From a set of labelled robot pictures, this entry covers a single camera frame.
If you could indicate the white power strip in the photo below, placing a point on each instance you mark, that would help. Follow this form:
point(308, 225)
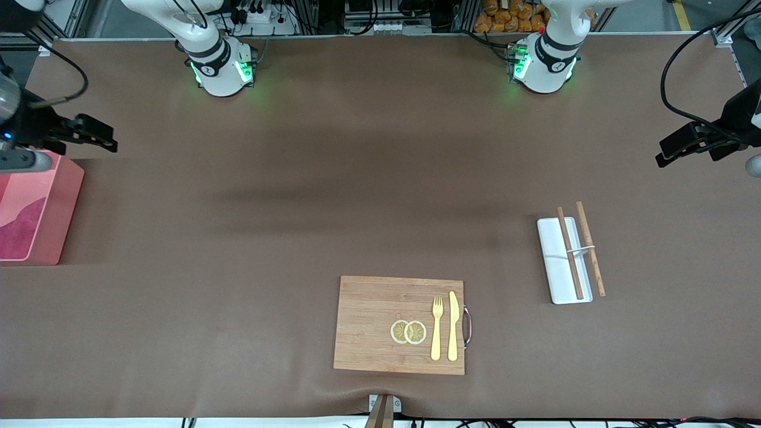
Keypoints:
point(261, 18)

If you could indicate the yellow knife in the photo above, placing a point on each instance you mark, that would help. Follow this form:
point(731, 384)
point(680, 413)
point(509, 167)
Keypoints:
point(453, 327)

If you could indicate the brown wooden chopstick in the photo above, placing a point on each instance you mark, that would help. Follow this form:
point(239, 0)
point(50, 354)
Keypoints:
point(590, 246)
point(571, 252)

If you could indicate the orange packaged goods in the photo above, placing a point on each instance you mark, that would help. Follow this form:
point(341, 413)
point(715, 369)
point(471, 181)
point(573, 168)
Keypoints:
point(505, 15)

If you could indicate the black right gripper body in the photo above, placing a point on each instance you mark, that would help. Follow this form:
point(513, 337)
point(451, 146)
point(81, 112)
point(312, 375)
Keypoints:
point(34, 126)

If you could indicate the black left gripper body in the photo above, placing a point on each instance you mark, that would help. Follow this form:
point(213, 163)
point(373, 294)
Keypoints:
point(732, 117)

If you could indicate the aluminium frame profile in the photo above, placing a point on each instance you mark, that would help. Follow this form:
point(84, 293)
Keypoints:
point(728, 30)
point(44, 47)

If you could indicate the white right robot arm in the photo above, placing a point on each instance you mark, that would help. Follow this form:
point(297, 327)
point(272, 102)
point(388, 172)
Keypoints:
point(220, 71)

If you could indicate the white chopstick band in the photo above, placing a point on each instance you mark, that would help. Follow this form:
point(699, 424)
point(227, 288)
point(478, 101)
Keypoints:
point(585, 249)

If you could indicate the lemon slice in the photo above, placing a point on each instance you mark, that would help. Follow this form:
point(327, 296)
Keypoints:
point(416, 333)
point(397, 331)

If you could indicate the yellow fork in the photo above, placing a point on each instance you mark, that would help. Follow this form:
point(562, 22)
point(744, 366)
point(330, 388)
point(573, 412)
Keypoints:
point(437, 333)

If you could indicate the wooden camera post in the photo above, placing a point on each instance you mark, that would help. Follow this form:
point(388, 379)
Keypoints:
point(380, 413)

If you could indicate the brown table mat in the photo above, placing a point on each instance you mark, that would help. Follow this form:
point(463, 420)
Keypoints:
point(357, 178)

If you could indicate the pink plastic bin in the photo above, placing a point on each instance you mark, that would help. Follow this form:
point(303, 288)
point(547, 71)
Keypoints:
point(59, 202)

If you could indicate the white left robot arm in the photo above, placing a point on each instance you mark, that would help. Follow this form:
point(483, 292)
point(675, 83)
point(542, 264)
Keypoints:
point(544, 71)

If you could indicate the white rectangular tray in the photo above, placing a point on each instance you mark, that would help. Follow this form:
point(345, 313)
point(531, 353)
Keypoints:
point(556, 279)

